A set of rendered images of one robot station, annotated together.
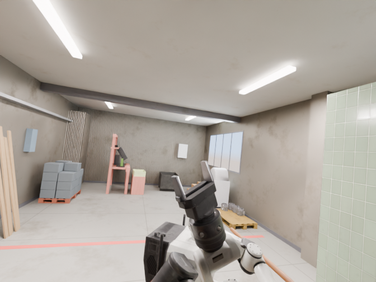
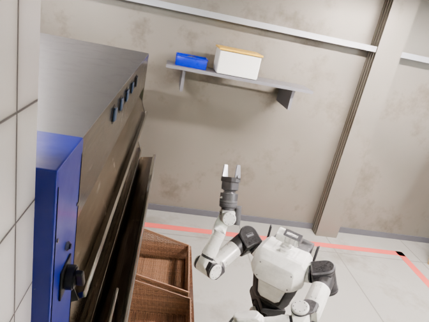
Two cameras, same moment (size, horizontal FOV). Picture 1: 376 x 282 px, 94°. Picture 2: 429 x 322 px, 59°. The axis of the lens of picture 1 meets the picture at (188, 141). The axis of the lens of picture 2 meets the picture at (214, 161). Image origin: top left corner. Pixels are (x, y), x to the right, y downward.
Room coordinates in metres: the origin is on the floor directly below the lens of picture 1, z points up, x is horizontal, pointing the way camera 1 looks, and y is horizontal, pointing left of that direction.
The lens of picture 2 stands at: (0.58, -1.78, 2.39)
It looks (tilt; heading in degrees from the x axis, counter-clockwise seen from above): 20 degrees down; 96
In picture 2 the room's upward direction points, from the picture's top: 12 degrees clockwise
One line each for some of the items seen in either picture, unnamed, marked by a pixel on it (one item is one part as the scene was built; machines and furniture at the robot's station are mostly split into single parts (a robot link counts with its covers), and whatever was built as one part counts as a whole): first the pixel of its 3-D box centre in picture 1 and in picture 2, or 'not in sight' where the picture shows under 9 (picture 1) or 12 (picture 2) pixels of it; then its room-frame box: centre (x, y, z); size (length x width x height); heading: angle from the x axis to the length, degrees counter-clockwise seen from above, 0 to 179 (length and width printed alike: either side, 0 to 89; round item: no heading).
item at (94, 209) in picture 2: not in sight; (121, 143); (-0.02, -0.23, 1.80); 1.79 x 0.11 x 0.19; 105
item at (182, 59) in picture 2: not in sight; (191, 61); (-0.30, 2.12, 1.95); 0.32 x 0.22 x 0.11; 16
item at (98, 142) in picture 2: not in sight; (120, 99); (-0.05, -0.24, 2.00); 1.80 x 0.08 x 0.21; 105
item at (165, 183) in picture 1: (168, 181); not in sight; (7.88, 0.69, 0.35); 0.96 x 0.79 x 0.69; 16
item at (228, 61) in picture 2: not in sight; (236, 62); (0.15, 2.25, 2.03); 0.45 x 0.37 x 0.25; 16
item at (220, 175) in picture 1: (217, 186); not in sight; (6.21, -1.18, 0.65); 0.66 x 0.61 x 1.31; 16
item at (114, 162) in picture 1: (127, 163); not in sight; (7.10, 2.29, 1.05); 1.56 x 1.39 x 2.10; 16
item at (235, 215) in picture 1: (232, 214); not in sight; (4.98, -1.44, 0.16); 1.15 x 0.81 x 0.32; 16
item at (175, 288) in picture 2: not in sight; (156, 263); (0.08, 0.44, 0.72); 0.56 x 0.49 x 0.28; 104
